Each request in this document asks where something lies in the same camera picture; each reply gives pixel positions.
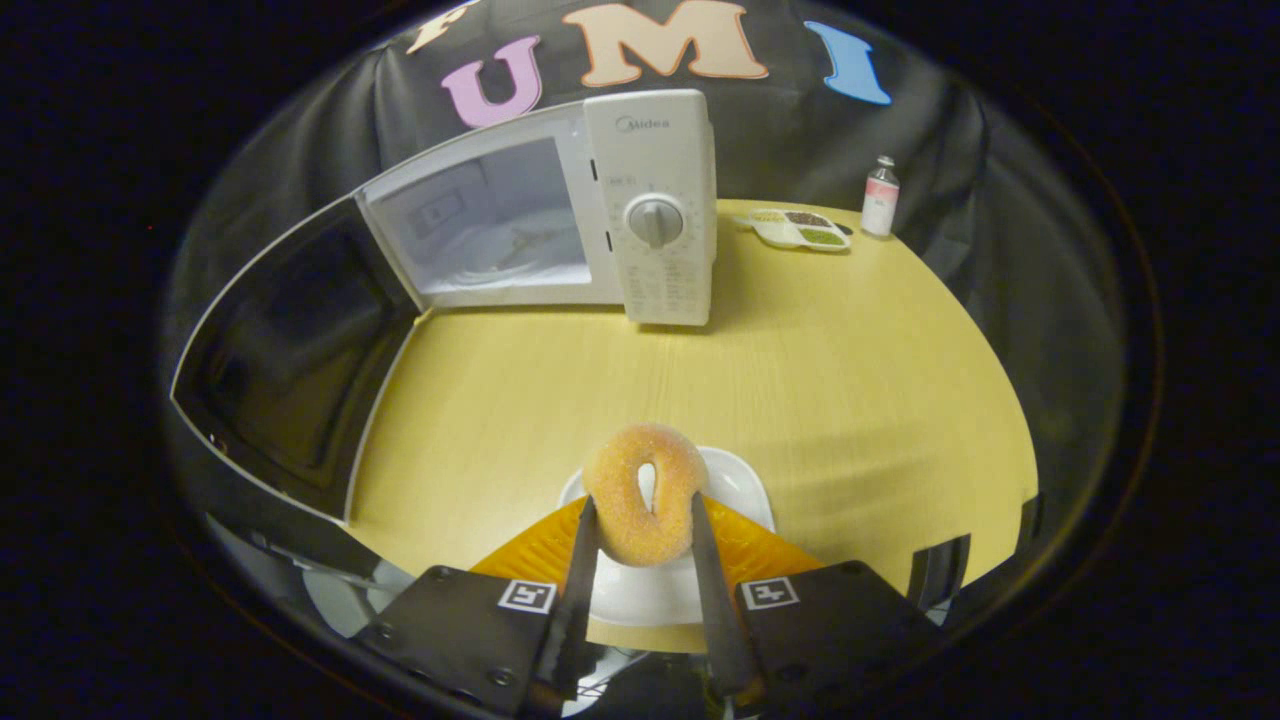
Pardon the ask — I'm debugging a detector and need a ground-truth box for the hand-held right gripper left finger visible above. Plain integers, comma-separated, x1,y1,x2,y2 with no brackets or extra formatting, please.
355,497,601,716

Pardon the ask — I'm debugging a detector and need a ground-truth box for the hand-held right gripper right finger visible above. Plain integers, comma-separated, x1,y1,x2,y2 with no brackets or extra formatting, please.
690,492,936,706

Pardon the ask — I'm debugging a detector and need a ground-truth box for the sugared ring donut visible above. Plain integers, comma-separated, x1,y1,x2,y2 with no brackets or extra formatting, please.
583,424,710,568

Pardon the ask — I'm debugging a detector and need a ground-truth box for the white microwave oven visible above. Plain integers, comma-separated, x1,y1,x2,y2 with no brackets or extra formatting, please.
165,88,719,581

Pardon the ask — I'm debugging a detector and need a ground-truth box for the glass microwave turntable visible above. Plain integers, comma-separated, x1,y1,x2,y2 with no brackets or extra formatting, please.
455,225,593,291

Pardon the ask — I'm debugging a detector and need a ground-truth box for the white square plate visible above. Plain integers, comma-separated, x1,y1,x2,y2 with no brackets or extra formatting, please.
557,446,776,628

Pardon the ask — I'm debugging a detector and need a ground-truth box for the divided white condiment dish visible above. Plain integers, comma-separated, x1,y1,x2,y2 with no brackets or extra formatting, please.
738,208,853,252

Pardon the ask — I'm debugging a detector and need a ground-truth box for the small bottle with pink label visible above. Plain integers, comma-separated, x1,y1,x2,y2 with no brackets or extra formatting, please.
861,156,901,239

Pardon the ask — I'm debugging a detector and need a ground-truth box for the black backdrop cloth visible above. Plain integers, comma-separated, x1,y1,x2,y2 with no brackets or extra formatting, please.
165,0,1126,421

